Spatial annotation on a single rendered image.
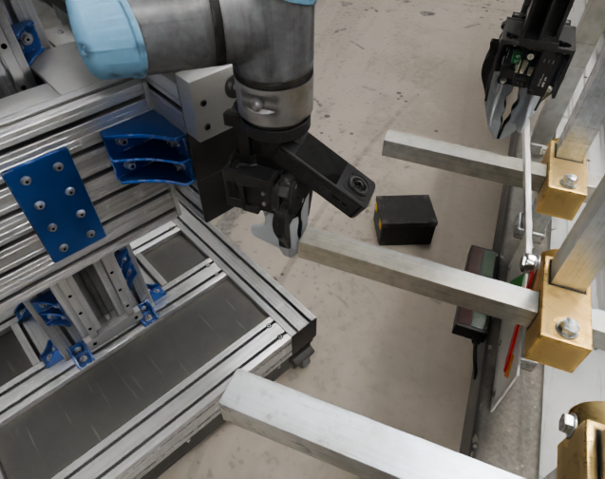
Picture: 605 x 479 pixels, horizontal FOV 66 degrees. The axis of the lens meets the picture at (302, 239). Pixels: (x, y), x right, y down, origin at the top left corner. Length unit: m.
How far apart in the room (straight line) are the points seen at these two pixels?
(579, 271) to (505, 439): 0.23
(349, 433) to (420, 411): 1.09
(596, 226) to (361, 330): 1.08
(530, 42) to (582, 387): 0.52
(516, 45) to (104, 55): 0.39
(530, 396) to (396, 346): 0.85
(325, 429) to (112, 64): 0.31
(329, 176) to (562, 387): 0.51
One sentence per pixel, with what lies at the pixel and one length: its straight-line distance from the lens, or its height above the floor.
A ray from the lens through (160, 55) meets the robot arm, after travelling 0.40.
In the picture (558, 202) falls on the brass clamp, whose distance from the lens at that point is 0.73.
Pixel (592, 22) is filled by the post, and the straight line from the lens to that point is 0.97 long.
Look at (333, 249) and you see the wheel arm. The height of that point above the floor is 0.86.
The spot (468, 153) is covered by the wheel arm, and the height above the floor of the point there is 0.86.
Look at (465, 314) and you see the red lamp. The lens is 0.74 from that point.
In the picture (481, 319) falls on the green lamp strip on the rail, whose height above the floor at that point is 0.70.
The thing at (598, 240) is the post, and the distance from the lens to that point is 0.54.
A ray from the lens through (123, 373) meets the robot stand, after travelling 1.28.
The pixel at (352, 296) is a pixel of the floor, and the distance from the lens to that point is 1.59.
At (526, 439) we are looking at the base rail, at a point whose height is 0.70.
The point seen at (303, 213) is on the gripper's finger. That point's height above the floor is 0.88.
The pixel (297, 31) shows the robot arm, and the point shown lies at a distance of 0.41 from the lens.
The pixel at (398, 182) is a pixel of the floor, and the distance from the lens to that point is 2.03.
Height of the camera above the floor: 1.28
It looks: 47 degrees down
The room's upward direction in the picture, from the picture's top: straight up
